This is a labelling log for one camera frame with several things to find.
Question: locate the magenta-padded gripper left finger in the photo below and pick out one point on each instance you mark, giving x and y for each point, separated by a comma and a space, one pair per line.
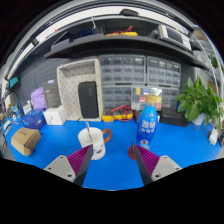
79, 160

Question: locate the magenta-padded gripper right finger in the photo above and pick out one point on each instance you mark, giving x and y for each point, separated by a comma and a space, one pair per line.
149, 160

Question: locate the blue drink bottle gold cap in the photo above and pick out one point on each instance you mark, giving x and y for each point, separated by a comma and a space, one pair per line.
147, 125

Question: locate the flat round red coaster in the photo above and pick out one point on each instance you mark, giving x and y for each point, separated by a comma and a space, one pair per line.
131, 152

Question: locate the metal spoon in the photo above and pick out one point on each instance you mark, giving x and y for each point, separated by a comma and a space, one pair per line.
88, 128

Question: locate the flat black case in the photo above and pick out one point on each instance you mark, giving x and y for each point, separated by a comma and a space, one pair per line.
175, 117

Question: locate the white carton box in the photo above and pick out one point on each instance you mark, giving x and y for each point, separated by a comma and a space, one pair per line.
55, 116

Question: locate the yellow multimeter red leads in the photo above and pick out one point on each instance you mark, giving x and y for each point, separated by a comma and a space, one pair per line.
113, 117

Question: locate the small brown cardboard box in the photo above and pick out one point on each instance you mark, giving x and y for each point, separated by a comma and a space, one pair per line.
25, 141

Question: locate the black rounded speaker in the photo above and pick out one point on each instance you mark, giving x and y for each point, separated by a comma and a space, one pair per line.
88, 100

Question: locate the blue carton box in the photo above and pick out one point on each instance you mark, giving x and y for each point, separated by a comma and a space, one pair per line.
34, 119

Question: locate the clear organizer box coloured parts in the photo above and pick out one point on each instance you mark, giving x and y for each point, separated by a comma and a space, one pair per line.
140, 96

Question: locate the grey small-parts drawer cabinet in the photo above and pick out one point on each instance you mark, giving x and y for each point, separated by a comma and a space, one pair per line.
170, 97
116, 95
122, 69
164, 71

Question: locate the white power adapter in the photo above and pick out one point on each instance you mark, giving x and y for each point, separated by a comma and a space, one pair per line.
213, 136

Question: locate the white perforated tray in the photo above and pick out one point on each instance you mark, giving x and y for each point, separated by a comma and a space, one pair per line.
68, 90

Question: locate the dark grey upright carton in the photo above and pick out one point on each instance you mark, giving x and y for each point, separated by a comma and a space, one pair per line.
51, 94

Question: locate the green potted plant white pot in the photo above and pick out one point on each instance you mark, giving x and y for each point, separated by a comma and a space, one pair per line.
196, 103

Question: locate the white shelf unit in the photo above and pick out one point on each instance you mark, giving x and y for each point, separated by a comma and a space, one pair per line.
211, 60

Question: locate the white oscilloscope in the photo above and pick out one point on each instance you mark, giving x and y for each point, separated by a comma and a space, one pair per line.
175, 36

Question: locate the teal wall bin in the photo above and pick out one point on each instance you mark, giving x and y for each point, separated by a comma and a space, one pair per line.
14, 82

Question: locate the dark wall shelf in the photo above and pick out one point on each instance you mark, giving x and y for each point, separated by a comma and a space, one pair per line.
126, 45

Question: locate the black overhead camera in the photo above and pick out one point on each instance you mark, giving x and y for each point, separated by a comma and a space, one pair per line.
129, 12

